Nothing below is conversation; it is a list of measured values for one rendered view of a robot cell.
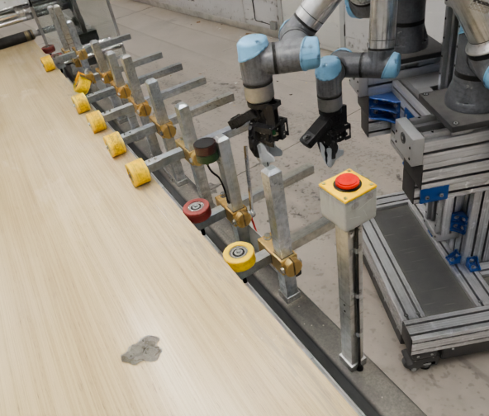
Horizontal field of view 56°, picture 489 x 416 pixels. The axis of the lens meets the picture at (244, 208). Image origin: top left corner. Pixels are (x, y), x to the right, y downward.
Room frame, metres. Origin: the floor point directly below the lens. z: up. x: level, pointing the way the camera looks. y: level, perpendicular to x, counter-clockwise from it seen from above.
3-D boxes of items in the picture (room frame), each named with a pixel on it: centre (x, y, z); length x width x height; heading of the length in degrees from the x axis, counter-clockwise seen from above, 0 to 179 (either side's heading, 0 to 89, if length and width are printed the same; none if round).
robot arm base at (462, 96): (1.13, -0.69, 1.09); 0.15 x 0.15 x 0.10
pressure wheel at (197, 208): (1.09, 0.14, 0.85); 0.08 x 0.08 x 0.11
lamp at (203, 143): (1.07, 0.07, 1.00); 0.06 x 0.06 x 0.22; 24
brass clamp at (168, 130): (1.57, 0.23, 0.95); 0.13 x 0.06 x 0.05; 24
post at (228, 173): (1.09, 0.03, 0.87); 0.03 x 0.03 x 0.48; 24
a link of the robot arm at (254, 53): (1.09, -0.10, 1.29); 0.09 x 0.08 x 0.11; 80
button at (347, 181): (0.63, -0.18, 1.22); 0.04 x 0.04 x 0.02
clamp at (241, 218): (1.11, 0.04, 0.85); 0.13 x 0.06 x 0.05; 24
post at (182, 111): (1.32, 0.13, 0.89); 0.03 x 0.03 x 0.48; 24
